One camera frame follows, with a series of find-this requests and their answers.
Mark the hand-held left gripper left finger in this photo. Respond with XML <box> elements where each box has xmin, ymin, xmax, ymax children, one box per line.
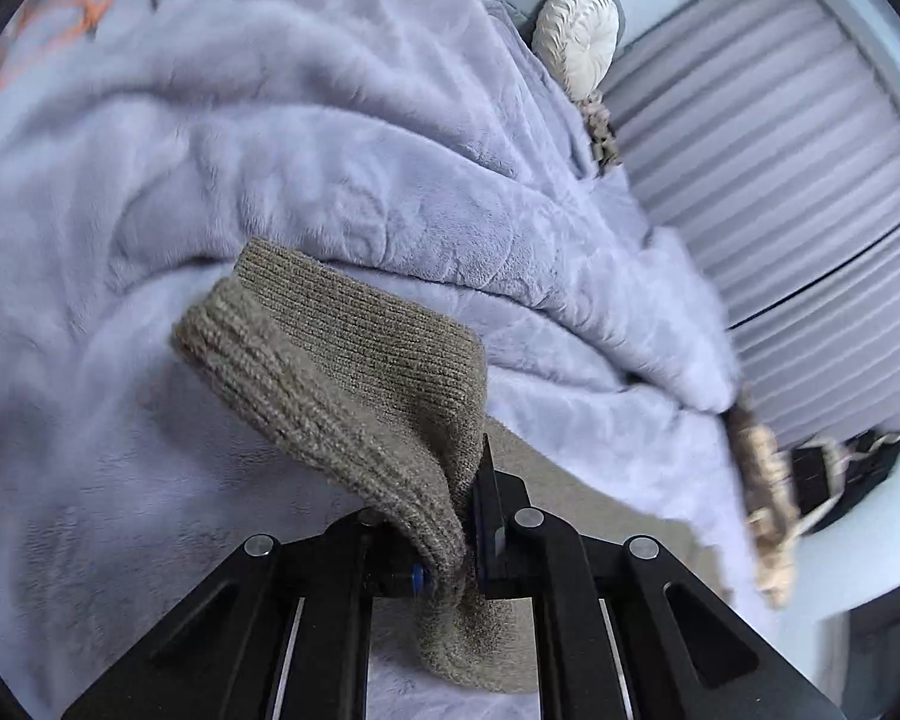
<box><xmin>64</xmin><ymin>508</ymin><xmax>430</xmax><ymax>720</ymax></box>

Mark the round cream pleated pillow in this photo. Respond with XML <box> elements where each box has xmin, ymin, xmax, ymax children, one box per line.
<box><xmin>532</xmin><ymin>0</ymin><xmax>620</xmax><ymax>100</ymax></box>

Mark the beige knit garment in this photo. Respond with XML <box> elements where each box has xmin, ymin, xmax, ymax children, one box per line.
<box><xmin>729</xmin><ymin>390</ymin><xmax>800</xmax><ymax>610</ymax></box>

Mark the brown patterned knit cloth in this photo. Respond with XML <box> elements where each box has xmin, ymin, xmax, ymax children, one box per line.
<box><xmin>576</xmin><ymin>90</ymin><xmax>620</xmax><ymax>170</ymax></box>

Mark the white framed monitor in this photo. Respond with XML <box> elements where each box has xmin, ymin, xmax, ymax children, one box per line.
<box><xmin>825</xmin><ymin>581</ymin><xmax>900</xmax><ymax>698</ymax></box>

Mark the orange cable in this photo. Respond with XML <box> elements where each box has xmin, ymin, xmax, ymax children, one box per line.
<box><xmin>0</xmin><ymin>0</ymin><xmax>130</xmax><ymax>102</ymax></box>

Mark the lavender plush blanket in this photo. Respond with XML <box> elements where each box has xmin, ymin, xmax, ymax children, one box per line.
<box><xmin>0</xmin><ymin>0</ymin><xmax>781</xmax><ymax>720</ymax></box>

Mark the olive knit sweater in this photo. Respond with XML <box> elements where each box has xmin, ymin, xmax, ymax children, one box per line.
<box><xmin>171</xmin><ymin>238</ymin><xmax>537</xmax><ymax>693</ymax></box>

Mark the black strapped bag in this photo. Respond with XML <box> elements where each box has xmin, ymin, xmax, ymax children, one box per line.
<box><xmin>787</xmin><ymin>424</ymin><xmax>900</xmax><ymax>537</ymax></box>

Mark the lavender ribbed bedspread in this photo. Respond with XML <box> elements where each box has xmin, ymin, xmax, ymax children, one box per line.
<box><xmin>601</xmin><ymin>0</ymin><xmax>900</xmax><ymax>447</ymax></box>

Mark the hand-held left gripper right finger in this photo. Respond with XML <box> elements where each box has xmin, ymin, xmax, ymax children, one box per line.
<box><xmin>466</xmin><ymin>433</ymin><xmax>842</xmax><ymax>720</ymax></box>

